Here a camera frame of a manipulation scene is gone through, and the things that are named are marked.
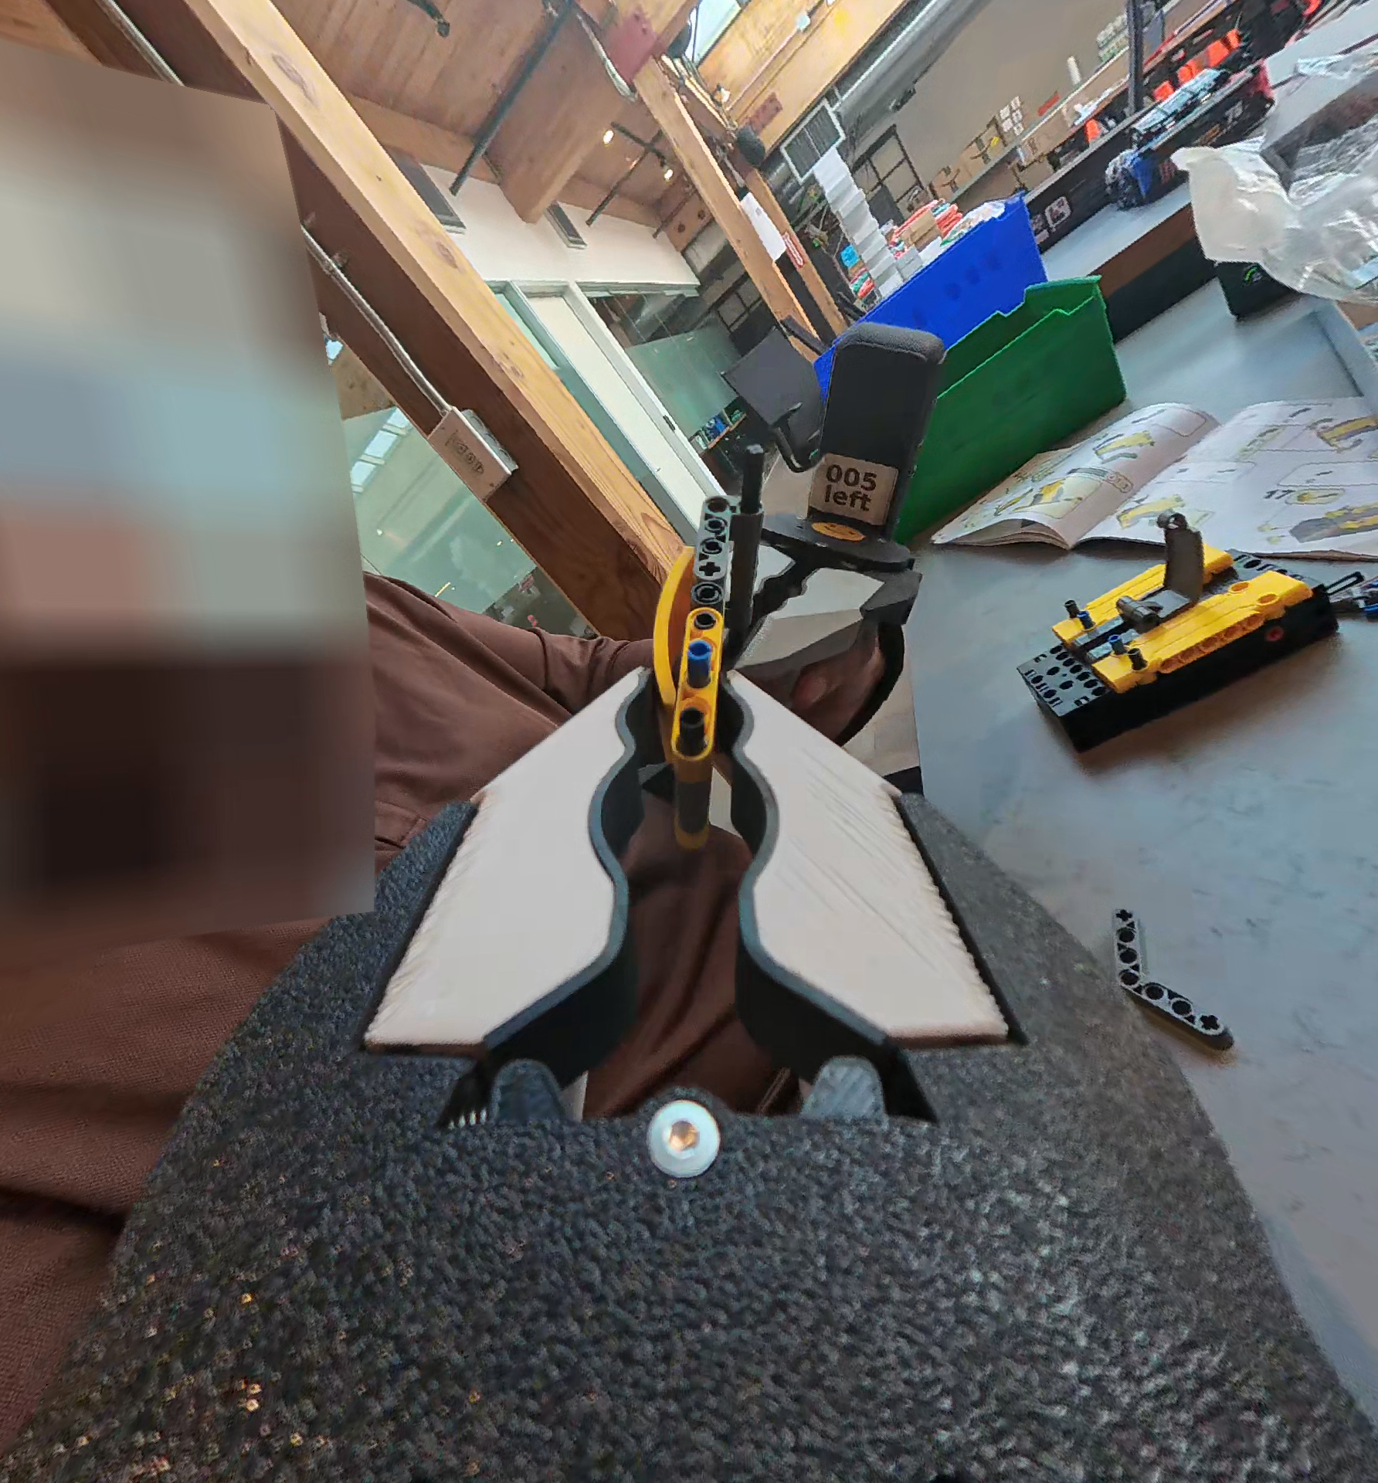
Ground black office chair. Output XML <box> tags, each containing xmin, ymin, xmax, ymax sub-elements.
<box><xmin>722</xmin><ymin>329</ymin><xmax>829</xmax><ymax>471</ymax></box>

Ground small yellow grey brick assembly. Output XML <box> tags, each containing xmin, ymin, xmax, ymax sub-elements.
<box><xmin>652</xmin><ymin>447</ymin><xmax>767</xmax><ymax>854</ymax></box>

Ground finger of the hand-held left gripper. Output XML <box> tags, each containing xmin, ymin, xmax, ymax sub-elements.
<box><xmin>734</xmin><ymin>555</ymin><xmax>886</xmax><ymax>677</ymax></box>

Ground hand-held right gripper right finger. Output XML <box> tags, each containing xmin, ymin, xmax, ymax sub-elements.
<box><xmin>722</xmin><ymin>671</ymin><xmax>1011</xmax><ymax>1079</ymax></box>

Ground building instruction booklet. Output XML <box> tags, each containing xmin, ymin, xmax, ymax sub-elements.
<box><xmin>931</xmin><ymin>400</ymin><xmax>1378</xmax><ymax>564</ymax></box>

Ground blue plastic bin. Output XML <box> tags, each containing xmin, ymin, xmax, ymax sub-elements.
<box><xmin>831</xmin><ymin>196</ymin><xmax>1048</xmax><ymax>352</ymax></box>

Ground metal electrical box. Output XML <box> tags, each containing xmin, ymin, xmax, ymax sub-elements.
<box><xmin>426</xmin><ymin>409</ymin><xmax>519</xmax><ymax>489</ymax></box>

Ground stack of white storage boxes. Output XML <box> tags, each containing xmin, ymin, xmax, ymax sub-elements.
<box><xmin>811</xmin><ymin>145</ymin><xmax>911</xmax><ymax>305</ymax></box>

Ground black cardboard box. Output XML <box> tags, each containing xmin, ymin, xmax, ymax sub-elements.
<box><xmin>1212</xmin><ymin>258</ymin><xmax>1305</xmax><ymax>322</ymax></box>

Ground open cardboard box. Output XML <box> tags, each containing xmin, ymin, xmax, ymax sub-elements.
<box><xmin>1319</xmin><ymin>296</ymin><xmax>1378</xmax><ymax>495</ymax></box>

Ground grey angled beam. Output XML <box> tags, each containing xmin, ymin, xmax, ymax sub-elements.
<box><xmin>1112</xmin><ymin>910</ymin><xmax>1236</xmax><ymax>1052</ymax></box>

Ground crumpled clear plastic bag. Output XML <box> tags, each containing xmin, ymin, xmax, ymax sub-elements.
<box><xmin>1174</xmin><ymin>46</ymin><xmax>1378</xmax><ymax>305</ymax></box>

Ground person's left hand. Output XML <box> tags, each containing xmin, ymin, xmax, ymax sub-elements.
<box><xmin>787</xmin><ymin>640</ymin><xmax>891</xmax><ymax>750</ymax></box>

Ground green plastic bin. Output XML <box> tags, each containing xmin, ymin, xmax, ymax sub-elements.
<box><xmin>895</xmin><ymin>276</ymin><xmax>1128</xmax><ymax>547</ymax></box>

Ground yellow black brick chassis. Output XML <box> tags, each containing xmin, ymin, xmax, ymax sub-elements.
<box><xmin>1015</xmin><ymin>511</ymin><xmax>1340</xmax><ymax>753</ymax></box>

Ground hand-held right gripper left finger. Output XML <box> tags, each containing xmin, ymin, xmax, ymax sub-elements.
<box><xmin>363</xmin><ymin>666</ymin><xmax>654</xmax><ymax>1079</ymax></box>

